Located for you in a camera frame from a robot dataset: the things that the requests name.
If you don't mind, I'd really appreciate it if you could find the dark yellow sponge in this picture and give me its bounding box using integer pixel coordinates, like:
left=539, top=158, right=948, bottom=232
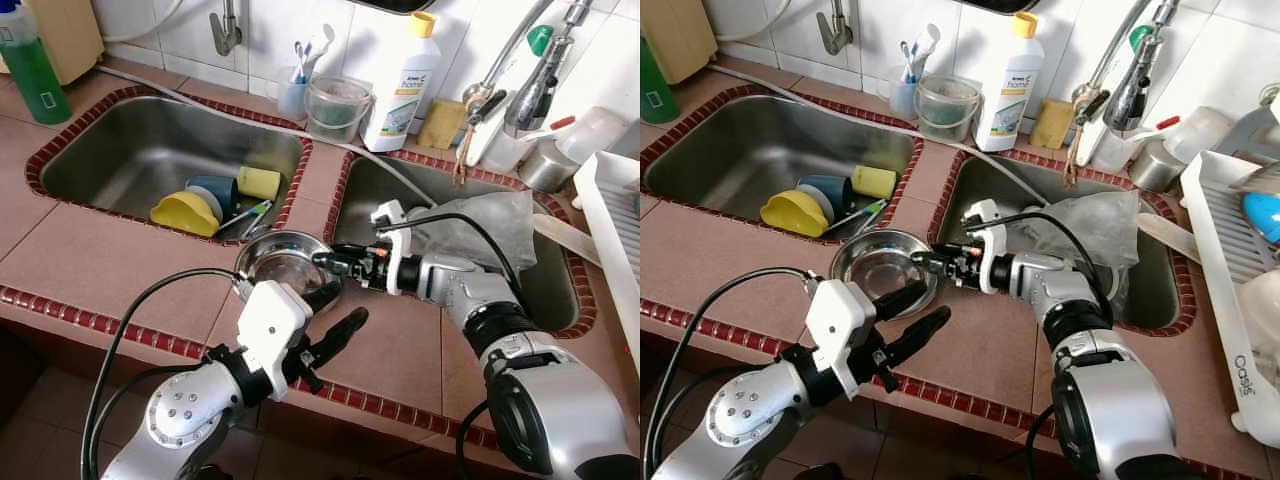
left=417, top=97, right=468, bottom=151
left=1030, top=97, right=1076, bottom=151

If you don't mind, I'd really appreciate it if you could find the round steel plate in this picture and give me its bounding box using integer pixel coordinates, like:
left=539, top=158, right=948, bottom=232
left=235, top=230, right=336, bottom=303
left=830, top=228, right=941, bottom=321

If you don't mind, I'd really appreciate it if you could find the yellow plastic bowl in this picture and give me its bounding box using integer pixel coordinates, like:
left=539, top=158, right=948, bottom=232
left=150, top=190, right=223, bottom=239
left=760, top=188, right=831, bottom=238

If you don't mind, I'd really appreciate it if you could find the dark blue bunny cup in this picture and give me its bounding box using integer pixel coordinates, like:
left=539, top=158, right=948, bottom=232
left=185, top=175, right=241, bottom=223
left=797, top=175, right=854, bottom=223

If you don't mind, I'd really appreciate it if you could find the hanging black pan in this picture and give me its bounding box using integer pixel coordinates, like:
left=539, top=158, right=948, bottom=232
left=345, top=0, right=436, bottom=16
left=960, top=0, right=1041, bottom=16

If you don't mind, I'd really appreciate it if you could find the clear toothbrush cup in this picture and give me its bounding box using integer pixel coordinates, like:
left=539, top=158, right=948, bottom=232
left=277, top=65, right=311, bottom=121
left=888, top=68, right=921, bottom=121

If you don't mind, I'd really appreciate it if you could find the pale yellow sponge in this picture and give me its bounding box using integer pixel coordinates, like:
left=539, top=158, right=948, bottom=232
left=236, top=166, right=283, bottom=201
left=850, top=165, right=898, bottom=199

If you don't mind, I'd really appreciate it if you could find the steel cup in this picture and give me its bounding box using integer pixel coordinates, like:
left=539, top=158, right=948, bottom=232
left=1128, top=137, right=1191, bottom=193
left=515, top=135, right=581, bottom=193

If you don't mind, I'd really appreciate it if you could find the white bowl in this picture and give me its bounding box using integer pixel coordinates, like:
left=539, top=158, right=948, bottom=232
left=1235, top=270, right=1280, bottom=401

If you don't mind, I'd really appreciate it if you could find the blue bowl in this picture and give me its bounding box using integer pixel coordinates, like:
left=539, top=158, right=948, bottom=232
left=1242, top=190, right=1280, bottom=246

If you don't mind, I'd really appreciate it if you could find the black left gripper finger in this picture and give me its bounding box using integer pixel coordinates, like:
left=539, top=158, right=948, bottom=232
left=880, top=304, right=953, bottom=369
left=868, top=279, right=931, bottom=323
left=308, top=306, right=371, bottom=369
left=298, top=278, right=344, bottom=315

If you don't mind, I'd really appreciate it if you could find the clear plastic bucket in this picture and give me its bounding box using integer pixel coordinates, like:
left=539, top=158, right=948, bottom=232
left=305, top=75, right=373, bottom=143
left=915, top=75, right=983, bottom=143

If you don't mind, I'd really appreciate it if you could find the steel tray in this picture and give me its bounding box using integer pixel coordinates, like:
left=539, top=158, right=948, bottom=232
left=1230, top=160, right=1280, bottom=196

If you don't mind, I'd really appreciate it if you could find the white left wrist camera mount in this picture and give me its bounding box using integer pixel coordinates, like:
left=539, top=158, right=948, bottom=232
left=803, top=278, right=879, bottom=401
left=235, top=280, right=313, bottom=401

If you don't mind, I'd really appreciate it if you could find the chrome sink faucet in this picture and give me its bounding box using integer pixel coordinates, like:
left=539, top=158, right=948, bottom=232
left=460, top=0, right=596, bottom=136
left=1070, top=0, right=1181, bottom=136

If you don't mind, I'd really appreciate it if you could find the beige plastic handle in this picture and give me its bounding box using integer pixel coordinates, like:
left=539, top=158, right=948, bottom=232
left=530, top=212, right=606, bottom=269
left=1135, top=212, right=1216, bottom=266

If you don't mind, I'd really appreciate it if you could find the white detergent bottle yellow cap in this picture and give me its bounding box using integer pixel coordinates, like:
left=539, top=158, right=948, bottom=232
left=360, top=10, right=443, bottom=153
left=975, top=10, right=1046, bottom=153

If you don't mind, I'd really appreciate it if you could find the chrome wall tap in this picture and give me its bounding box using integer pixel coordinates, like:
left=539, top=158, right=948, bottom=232
left=208, top=0, right=244, bottom=58
left=815, top=0, right=853, bottom=58

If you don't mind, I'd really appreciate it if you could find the white curved hose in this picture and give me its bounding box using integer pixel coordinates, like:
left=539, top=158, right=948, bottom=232
left=715, top=0, right=791, bottom=43
left=100, top=0, right=186, bottom=43

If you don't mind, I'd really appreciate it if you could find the green dish soap bottle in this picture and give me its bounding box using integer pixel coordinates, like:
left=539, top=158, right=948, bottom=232
left=0, top=0, right=73, bottom=126
left=640, top=35, right=681, bottom=126

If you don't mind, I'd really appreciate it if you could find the white plastic dish rack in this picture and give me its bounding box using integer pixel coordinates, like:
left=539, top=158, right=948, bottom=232
left=572, top=150, right=641, bottom=351
left=1180, top=85, right=1280, bottom=451

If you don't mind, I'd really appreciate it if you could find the steel sink basin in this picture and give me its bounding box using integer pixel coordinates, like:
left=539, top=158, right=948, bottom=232
left=25, top=85, right=313, bottom=246
left=925, top=150, right=1201, bottom=339
left=640, top=85, right=921, bottom=246
left=325, top=150, right=601, bottom=339

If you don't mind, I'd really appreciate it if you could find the white bottle green cap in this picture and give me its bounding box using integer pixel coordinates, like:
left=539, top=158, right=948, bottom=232
left=475, top=22, right=561, bottom=171
left=1085, top=22, right=1161, bottom=171

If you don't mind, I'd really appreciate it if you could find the translucent plastic container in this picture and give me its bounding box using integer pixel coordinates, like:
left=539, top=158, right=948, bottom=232
left=1165, top=105, right=1236, bottom=166
left=555, top=105, right=631, bottom=166

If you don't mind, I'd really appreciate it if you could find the clear plastic bag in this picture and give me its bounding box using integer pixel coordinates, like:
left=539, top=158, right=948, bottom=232
left=405, top=188, right=541, bottom=271
left=1010, top=188, right=1141, bottom=301

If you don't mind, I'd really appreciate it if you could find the beige water filter appliance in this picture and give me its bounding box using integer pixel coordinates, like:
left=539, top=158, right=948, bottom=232
left=25, top=0, right=106, bottom=86
left=640, top=0, right=719, bottom=86

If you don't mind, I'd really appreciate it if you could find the thin white hose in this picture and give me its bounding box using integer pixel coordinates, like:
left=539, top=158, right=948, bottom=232
left=95, top=65, right=441, bottom=211
left=710, top=65, right=1046, bottom=209

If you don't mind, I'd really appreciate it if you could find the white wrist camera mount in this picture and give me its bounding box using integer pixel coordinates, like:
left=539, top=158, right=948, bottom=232
left=803, top=278, right=879, bottom=401
left=235, top=280, right=313, bottom=401
left=962, top=198, right=1011, bottom=296
left=370, top=200, right=413, bottom=298

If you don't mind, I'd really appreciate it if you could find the brown string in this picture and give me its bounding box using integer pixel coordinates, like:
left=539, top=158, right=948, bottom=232
left=452, top=115, right=481, bottom=189
left=1065, top=115, right=1089, bottom=189

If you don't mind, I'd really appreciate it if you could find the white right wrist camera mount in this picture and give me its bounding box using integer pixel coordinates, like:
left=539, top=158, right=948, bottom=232
left=962, top=198, right=1011, bottom=296
left=370, top=200, right=413, bottom=298

